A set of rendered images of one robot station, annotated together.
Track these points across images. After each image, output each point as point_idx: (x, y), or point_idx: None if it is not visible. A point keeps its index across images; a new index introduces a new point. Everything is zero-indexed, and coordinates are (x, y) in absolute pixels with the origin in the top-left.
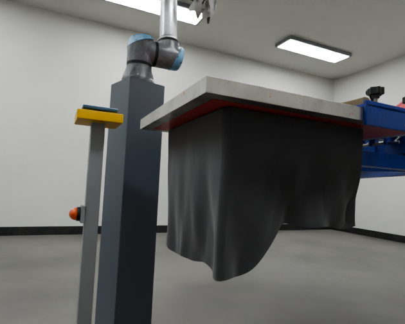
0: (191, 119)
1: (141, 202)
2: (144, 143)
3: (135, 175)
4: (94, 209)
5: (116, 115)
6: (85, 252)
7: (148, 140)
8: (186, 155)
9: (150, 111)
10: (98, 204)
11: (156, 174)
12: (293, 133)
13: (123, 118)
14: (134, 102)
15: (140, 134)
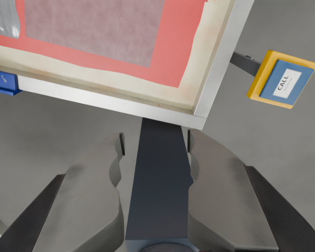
0: (205, 1)
1: (159, 125)
2: (162, 160)
3: (169, 138)
4: (243, 56)
5: (279, 52)
6: (236, 52)
7: (156, 163)
8: None
9: (155, 193)
10: (242, 56)
11: (143, 140)
12: None
13: (270, 50)
14: (187, 198)
15: (169, 167)
